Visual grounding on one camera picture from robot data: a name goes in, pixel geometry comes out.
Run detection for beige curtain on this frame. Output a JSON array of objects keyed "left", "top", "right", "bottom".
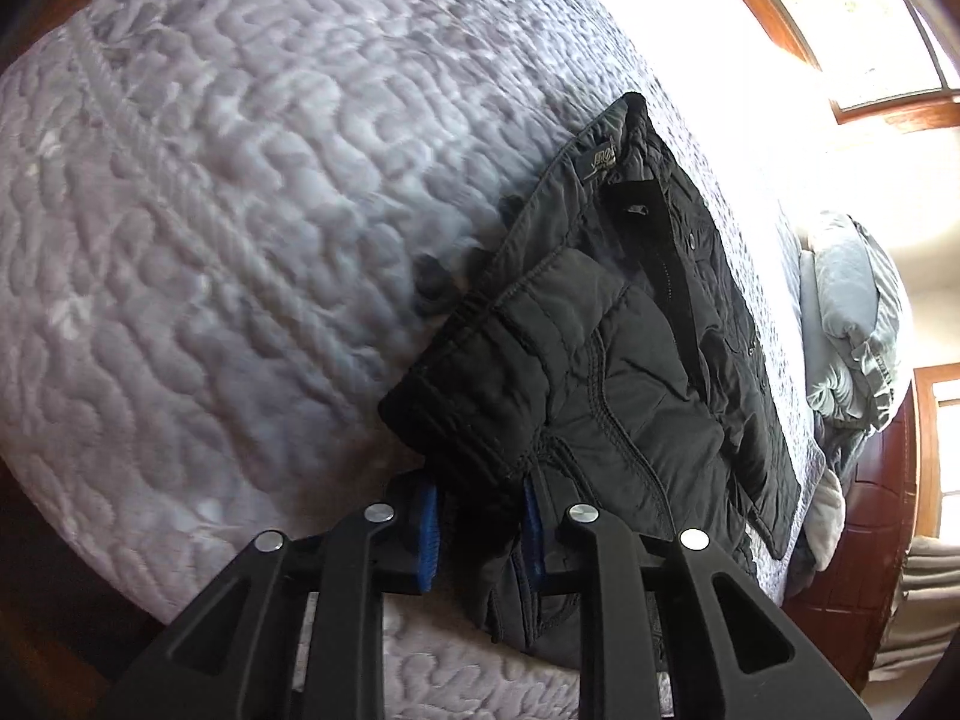
[{"left": 869, "top": 536, "right": 960, "bottom": 681}]

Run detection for grey quilted bedspread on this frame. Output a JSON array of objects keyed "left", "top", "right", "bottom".
[{"left": 2, "top": 0, "right": 822, "bottom": 681}]

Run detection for black quilted pants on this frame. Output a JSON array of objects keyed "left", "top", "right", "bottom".
[{"left": 379, "top": 93, "right": 800, "bottom": 668}]

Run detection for wood framed window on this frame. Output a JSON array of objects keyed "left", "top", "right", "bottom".
[
  {"left": 742, "top": 0, "right": 958, "bottom": 132},
  {"left": 913, "top": 362, "right": 960, "bottom": 538}
]

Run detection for dark wooden headboard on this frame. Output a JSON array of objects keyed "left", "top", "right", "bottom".
[{"left": 784, "top": 395, "right": 918, "bottom": 691}]

